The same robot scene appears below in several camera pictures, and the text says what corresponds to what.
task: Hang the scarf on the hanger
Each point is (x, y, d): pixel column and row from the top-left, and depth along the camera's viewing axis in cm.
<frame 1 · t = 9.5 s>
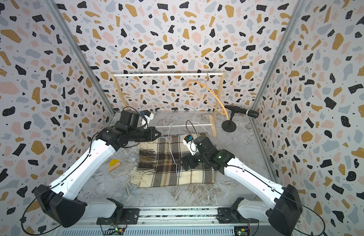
left hand: (162, 133, 73), fingers closed
right hand: (184, 158, 75), fingers open
wooden clothes rack: (214, 127, 115), on the table
brown plaid scarf: (158, 164, 90), point 4 cm above the table
orange wooden hanger: (223, 112, 87), point 28 cm above the table
black microphone on stand: (229, 125, 115), on the table

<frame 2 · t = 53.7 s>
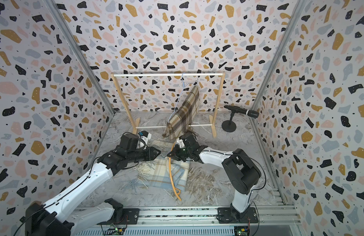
left hand: (160, 151, 77), fingers open
right hand: (167, 155, 84), fingers closed
brown plaid scarf: (181, 124, 95), point 17 cm above the table
orange wooden hanger: (177, 191, 81), point 4 cm above the table
blue plaid scarf: (162, 172, 90), on the table
the other named things where they were.

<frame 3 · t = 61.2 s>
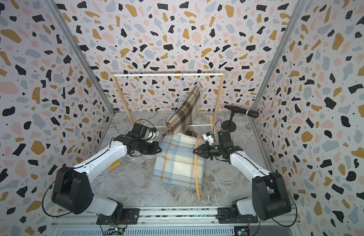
left hand: (162, 149, 84), fingers closed
right hand: (194, 152, 79), fingers closed
orange wooden hanger: (196, 179, 82), point 6 cm above the table
blue plaid scarf: (175, 162, 85), point 10 cm above the table
the other named things where they were.

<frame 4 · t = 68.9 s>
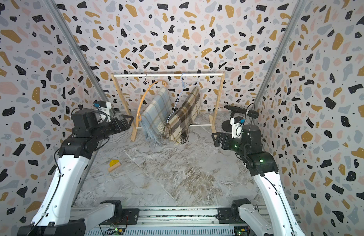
left hand: (127, 118, 68), fingers open
right hand: (219, 135, 69), fingers open
blue plaid scarf: (155, 116, 94), point 21 cm above the table
